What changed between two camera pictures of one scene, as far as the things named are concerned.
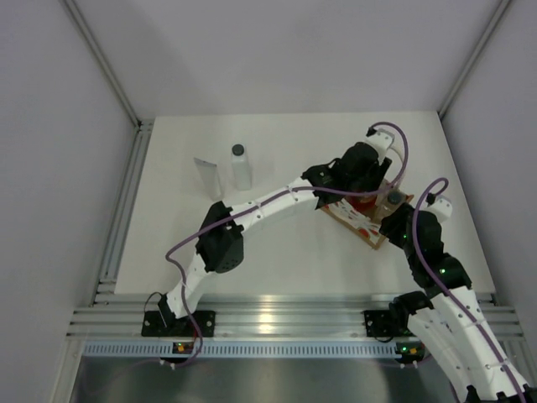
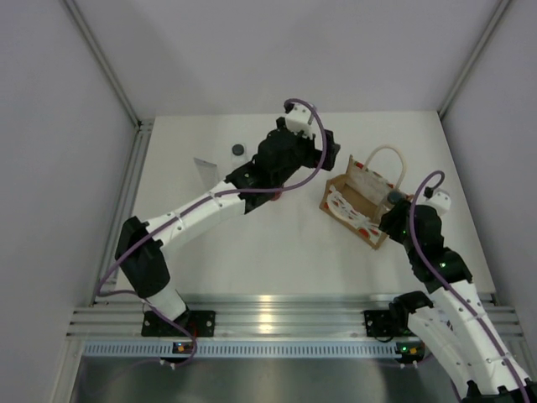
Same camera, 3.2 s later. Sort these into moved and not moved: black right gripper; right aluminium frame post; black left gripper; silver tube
Moved: black left gripper
Not moved: right aluminium frame post; black right gripper; silver tube
